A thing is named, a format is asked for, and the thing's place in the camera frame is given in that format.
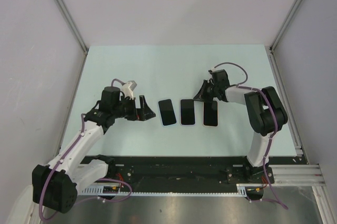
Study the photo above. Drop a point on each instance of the aluminium frame post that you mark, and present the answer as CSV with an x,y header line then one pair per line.
x,y
289,17
71,24

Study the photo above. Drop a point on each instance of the light blue phone case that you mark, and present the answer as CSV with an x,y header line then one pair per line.
x,y
161,122

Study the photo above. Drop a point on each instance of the aluminium front rail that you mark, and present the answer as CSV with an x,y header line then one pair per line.
x,y
298,175

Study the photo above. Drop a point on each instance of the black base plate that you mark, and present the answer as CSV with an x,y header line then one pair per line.
x,y
181,174

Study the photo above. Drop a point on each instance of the white slotted cable duct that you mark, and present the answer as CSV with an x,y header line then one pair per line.
x,y
98,190

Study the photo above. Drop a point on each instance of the left aluminium frame post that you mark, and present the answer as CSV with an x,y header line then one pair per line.
x,y
71,24

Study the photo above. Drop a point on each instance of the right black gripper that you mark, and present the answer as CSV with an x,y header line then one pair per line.
x,y
201,95

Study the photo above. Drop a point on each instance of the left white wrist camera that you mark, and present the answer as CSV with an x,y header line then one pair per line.
x,y
128,89

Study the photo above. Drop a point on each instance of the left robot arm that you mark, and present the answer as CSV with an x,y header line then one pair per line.
x,y
57,184

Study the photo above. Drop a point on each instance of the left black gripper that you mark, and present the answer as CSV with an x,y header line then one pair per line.
x,y
145,113

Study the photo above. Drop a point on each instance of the purple phone case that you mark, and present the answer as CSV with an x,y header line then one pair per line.
x,y
187,126

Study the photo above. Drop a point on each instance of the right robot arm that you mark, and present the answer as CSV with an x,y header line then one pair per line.
x,y
265,111

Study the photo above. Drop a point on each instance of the right aluminium frame post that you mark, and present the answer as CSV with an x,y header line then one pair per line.
x,y
289,17

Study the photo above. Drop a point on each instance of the black phone blue edge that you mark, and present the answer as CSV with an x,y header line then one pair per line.
x,y
167,112

